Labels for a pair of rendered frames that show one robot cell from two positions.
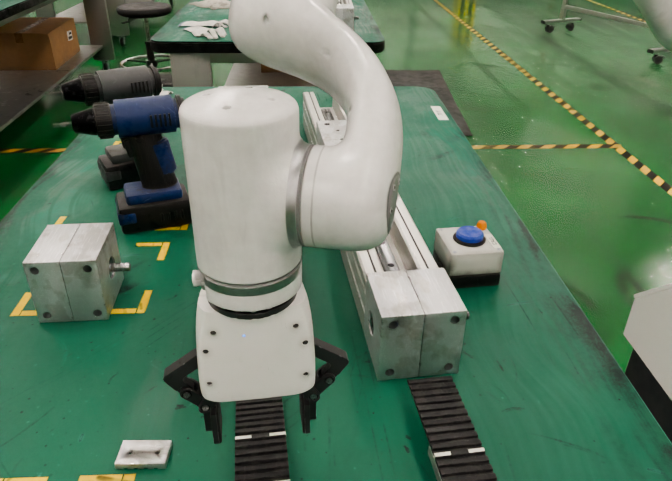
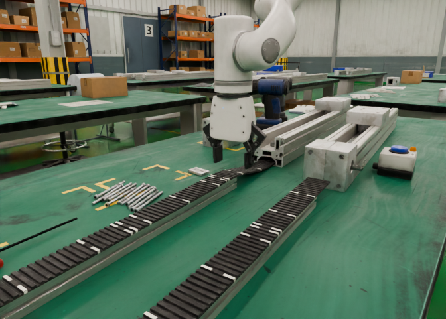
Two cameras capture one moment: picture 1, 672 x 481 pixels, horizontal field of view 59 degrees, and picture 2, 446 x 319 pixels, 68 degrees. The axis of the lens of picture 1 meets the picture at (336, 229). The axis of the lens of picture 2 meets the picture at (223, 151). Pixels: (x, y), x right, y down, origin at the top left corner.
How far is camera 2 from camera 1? 50 cm
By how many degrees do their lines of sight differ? 41
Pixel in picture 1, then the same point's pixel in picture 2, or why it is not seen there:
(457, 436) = (307, 191)
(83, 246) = not seen: hidden behind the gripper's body
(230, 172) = (220, 34)
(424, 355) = (325, 175)
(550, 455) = (357, 221)
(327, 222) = (241, 51)
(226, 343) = (218, 110)
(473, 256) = (393, 156)
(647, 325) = not seen: outside the picture
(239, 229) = (220, 57)
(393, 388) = not seen: hidden behind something
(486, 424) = (336, 205)
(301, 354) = (241, 121)
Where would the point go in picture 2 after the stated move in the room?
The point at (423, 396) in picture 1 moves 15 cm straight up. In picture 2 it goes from (308, 181) to (313, 113)
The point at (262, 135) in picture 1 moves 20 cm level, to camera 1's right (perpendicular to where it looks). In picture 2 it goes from (229, 21) to (322, 12)
